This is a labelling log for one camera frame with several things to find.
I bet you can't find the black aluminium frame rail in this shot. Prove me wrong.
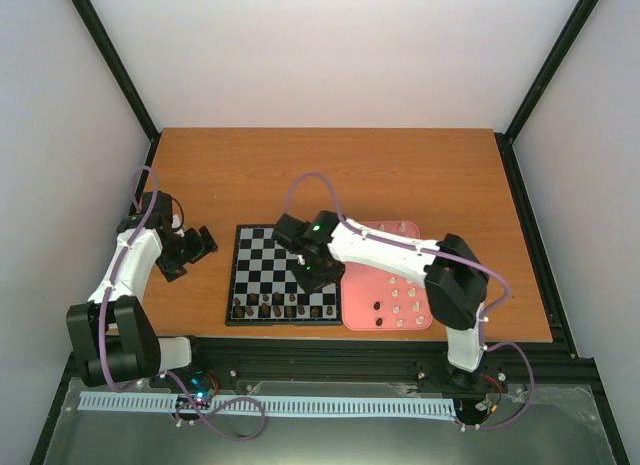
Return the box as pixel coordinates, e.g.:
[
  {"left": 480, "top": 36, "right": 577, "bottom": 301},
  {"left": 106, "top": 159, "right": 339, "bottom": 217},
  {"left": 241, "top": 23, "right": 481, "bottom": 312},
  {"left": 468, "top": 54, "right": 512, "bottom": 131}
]
[{"left": 176, "top": 338, "right": 603, "bottom": 398}]

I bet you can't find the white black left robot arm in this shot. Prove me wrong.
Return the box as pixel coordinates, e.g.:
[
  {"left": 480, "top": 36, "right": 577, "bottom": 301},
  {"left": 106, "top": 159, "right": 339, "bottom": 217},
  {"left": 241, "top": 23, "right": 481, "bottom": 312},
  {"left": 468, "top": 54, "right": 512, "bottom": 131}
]
[{"left": 66, "top": 191, "right": 218, "bottom": 388}]

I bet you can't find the black white chess board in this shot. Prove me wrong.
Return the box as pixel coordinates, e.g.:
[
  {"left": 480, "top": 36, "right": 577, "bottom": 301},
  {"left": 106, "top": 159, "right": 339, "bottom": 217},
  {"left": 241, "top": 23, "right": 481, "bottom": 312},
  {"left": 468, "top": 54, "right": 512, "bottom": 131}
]
[{"left": 225, "top": 224, "right": 342, "bottom": 326}]

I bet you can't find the pink plastic tray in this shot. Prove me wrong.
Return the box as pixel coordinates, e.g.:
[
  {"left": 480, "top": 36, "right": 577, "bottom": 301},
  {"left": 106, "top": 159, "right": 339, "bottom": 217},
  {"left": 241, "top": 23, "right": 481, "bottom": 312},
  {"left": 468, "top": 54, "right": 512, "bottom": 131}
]
[{"left": 329, "top": 219, "right": 438, "bottom": 332}]

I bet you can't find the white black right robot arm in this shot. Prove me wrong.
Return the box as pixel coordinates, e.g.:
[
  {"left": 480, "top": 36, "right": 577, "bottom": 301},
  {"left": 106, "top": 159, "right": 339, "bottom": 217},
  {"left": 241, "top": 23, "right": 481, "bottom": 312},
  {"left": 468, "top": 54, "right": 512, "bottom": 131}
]
[{"left": 272, "top": 211, "right": 489, "bottom": 372}]

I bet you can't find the light blue cable duct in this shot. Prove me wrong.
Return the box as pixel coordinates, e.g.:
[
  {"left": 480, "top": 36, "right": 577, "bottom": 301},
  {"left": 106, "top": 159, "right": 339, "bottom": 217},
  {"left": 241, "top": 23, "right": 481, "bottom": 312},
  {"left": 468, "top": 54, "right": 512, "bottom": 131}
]
[{"left": 77, "top": 391, "right": 456, "bottom": 421}]

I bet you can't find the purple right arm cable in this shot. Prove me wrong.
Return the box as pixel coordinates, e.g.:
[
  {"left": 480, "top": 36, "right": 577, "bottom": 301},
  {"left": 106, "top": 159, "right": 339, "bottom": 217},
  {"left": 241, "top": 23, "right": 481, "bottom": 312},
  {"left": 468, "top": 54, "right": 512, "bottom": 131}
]
[{"left": 284, "top": 172, "right": 536, "bottom": 432}]

